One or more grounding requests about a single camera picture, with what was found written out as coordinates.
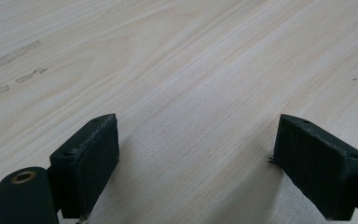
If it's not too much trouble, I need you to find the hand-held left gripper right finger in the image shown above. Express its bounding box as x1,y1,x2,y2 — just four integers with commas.
268,113,358,222

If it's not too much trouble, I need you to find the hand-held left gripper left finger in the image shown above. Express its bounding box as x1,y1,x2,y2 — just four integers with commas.
48,113,121,220

